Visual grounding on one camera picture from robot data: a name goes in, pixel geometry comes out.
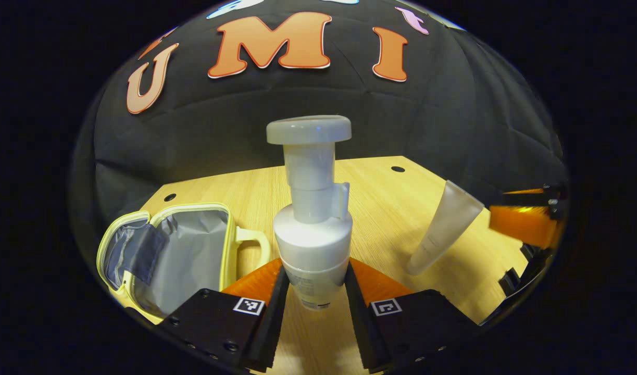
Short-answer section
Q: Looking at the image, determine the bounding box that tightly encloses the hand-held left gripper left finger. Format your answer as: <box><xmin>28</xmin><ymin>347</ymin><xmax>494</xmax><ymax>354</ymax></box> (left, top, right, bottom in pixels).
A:
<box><xmin>159</xmin><ymin>259</ymin><xmax>290</xmax><ymax>372</ymax></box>

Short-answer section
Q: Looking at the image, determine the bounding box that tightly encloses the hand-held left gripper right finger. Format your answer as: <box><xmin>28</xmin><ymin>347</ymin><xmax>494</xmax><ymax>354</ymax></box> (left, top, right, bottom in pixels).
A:
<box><xmin>345</xmin><ymin>258</ymin><xmax>480</xmax><ymax>373</ymax></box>

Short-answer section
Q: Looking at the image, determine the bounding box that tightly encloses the frosted white tube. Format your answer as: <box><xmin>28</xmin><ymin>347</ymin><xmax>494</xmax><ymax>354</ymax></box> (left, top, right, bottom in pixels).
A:
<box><xmin>406</xmin><ymin>180</ymin><xmax>485</xmax><ymax>276</ymax></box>

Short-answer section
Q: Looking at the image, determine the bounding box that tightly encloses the white pump bottle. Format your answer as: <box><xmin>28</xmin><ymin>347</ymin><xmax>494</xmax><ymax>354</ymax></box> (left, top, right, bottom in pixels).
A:
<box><xmin>266</xmin><ymin>115</ymin><xmax>354</xmax><ymax>311</ymax></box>

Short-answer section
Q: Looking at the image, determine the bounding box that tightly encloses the pale yellow suitcase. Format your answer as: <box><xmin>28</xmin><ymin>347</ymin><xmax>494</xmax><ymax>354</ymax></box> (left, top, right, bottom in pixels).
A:
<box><xmin>96</xmin><ymin>203</ymin><xmax>271</xmax><ymax>324</ymax></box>

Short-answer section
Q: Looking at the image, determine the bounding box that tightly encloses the black backdrop cloth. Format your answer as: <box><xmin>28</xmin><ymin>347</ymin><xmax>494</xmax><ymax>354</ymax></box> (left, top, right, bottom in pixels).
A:
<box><xmin>68</xmin><ymin>0</ymin><xmax>568</xmax><ymax>251</ymax></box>

